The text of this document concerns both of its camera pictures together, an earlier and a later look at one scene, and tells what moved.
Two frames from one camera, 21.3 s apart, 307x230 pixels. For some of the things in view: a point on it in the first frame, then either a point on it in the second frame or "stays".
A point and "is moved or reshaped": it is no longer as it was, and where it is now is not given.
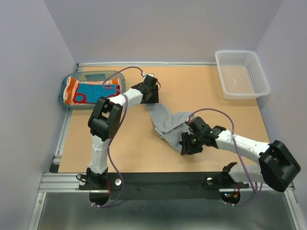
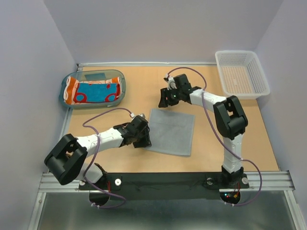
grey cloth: [170, 126] is moved or reshaped
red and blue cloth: [90, 93] stays
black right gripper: [186, 147] to [164, 102]
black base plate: [194, 186] stays
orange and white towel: [69, 84] stays
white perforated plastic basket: [242, 75] stays
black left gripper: [154, 99] to [146, 141]
